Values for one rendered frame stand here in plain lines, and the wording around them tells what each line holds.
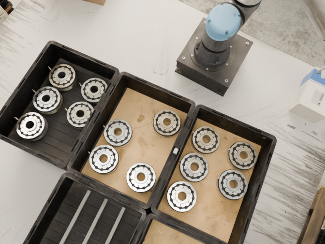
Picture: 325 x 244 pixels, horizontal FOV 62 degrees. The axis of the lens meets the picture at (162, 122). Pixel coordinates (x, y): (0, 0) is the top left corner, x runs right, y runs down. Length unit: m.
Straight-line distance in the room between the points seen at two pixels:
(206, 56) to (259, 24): 1.34
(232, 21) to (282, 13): 1.57
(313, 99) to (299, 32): 1.31
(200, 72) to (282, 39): 1.36
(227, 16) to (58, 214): 0.90
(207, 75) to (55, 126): 0.64
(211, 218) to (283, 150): 0.46
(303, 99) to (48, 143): 1.03
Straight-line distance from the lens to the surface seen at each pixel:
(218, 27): 1.02
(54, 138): 1.08
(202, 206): 1.00
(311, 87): 1.31
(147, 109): 1.05
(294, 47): 2.44
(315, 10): 0.82
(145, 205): 0.89
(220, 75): 1.18
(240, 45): 1.27
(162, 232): 0.99
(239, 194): 1.00
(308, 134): 1.34
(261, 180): 0.96
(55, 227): 1.04
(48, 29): 1.48
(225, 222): 1.02
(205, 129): 1.01
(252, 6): 1.10
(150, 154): 1.00
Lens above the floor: 1.82
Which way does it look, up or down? 72 degrees down
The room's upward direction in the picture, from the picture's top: 6 degrees clockwise
